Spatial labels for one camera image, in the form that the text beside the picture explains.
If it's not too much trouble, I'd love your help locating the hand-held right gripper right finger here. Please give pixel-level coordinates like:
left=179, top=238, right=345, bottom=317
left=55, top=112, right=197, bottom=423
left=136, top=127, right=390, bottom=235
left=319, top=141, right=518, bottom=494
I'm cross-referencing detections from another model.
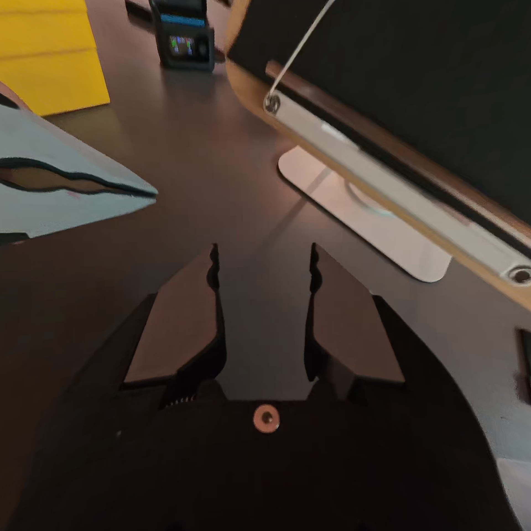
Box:
left=303, top=242, right=406, bottom=384

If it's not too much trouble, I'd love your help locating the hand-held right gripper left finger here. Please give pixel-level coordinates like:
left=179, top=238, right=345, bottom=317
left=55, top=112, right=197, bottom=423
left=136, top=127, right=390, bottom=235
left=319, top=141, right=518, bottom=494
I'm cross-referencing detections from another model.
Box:
left=124, top=243, right=229, bottom=386

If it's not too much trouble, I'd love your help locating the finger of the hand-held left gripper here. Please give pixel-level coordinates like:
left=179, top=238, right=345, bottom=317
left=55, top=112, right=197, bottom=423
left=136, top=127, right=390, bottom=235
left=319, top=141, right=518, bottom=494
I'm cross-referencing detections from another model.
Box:
left=0, top=103, right=158, bottom=197
left=0, top=179, right=158, bottom=240

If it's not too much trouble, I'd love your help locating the yellow box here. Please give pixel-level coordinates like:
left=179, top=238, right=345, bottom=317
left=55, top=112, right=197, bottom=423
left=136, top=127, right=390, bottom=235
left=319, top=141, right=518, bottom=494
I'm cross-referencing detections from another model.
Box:
left=0, top=0, right=111, bottom=118

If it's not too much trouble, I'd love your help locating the small black screen device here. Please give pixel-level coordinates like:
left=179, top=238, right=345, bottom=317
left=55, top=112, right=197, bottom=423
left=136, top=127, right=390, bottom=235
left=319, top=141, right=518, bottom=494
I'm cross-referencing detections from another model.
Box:
left=149, top=0, right=216, bottom=72

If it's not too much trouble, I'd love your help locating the wire tether with white tip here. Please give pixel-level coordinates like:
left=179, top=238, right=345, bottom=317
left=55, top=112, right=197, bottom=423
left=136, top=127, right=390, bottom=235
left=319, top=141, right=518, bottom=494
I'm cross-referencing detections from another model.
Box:
left=264, top=0, right=337, bottom=116

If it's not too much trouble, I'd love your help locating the black board with wooden frame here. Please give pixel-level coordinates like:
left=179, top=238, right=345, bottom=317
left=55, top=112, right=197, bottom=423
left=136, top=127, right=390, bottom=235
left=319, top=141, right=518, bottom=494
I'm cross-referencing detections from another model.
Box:
left=225, top=0, right=531, bottom=312

